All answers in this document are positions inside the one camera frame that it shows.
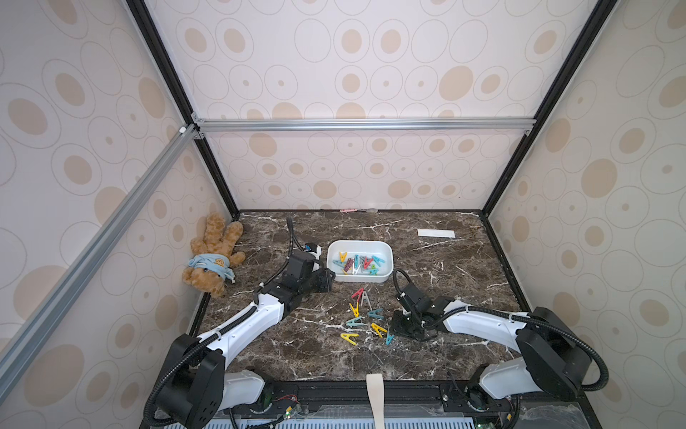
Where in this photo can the mint green clothespin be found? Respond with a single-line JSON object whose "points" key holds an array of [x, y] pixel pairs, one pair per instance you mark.
{"points": [[355, 323]]}

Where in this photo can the diagonal aluminium rail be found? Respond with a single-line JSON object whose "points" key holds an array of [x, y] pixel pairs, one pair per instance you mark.
{"points": [[52, 310]]}

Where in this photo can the white plastic storage box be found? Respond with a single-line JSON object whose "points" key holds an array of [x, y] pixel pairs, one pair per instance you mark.
{"points": [[363, 249]]}

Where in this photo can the dark teal clothespin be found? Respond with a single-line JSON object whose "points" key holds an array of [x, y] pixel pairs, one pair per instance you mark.
{"points": [[376, 314]]}

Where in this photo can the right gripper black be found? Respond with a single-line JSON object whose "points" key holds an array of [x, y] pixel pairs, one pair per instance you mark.
{"points": [[406, 323]]}

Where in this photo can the white paper label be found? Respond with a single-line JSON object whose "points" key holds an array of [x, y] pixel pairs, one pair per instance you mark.
{"points": [[434, 233]]}

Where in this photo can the maroon clothespin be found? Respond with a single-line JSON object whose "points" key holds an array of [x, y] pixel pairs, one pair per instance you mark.
{"points": [[349, 265]]}

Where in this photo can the grey clothespin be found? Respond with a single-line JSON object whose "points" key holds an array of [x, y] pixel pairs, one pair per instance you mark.
{"points": [[365, 300]]}

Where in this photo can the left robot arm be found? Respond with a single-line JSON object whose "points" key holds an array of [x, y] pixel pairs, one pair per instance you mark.
{"points": [[193, 384]]}

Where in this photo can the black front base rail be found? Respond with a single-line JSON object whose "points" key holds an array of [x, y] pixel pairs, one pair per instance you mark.
{"points": [[408, 404]]}

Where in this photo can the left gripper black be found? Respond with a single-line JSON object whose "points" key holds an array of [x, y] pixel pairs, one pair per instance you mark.
{"points": [[326, 279]]}

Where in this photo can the horizontal aluminium rail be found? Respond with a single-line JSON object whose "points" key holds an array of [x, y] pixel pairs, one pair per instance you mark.
{"points": [[367, 124]]}

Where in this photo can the brown teddy bear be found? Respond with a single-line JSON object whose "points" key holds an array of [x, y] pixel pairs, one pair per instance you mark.
{"points": [[211, 268]]}

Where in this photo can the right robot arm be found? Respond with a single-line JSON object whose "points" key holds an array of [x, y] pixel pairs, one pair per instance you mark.
{"points": [[551, 358]]}

